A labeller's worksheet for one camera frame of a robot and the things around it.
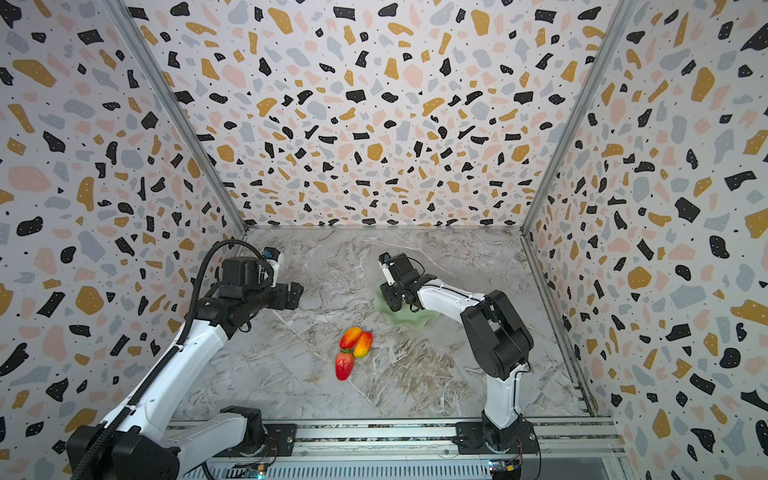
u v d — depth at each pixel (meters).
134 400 0.40
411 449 0.73
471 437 0.75
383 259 0.86
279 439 0.73
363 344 0.88
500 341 0.50
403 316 0.95
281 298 0.71
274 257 0.70
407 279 0.74
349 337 0.89
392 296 0.86
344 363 0.83
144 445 0.39
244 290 0.59
